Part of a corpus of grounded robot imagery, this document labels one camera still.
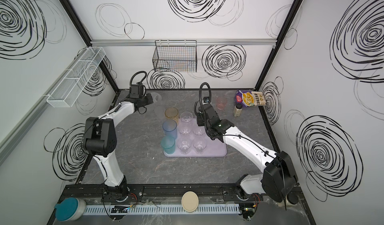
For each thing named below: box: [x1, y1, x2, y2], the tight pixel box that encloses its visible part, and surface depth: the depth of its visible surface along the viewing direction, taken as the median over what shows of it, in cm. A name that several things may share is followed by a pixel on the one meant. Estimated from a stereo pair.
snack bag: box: [235, 90, 267, 107], surface depth 115 cm
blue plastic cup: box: [162, 119, 178, 139], surface depth 87 cm
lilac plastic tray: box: [163, 118, 227, 157], surface depth 89 cm
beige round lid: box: [181, 191, 199, 213], surface depth 68 cm
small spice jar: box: [233, 103, 243, 117], surface depth 101 cm
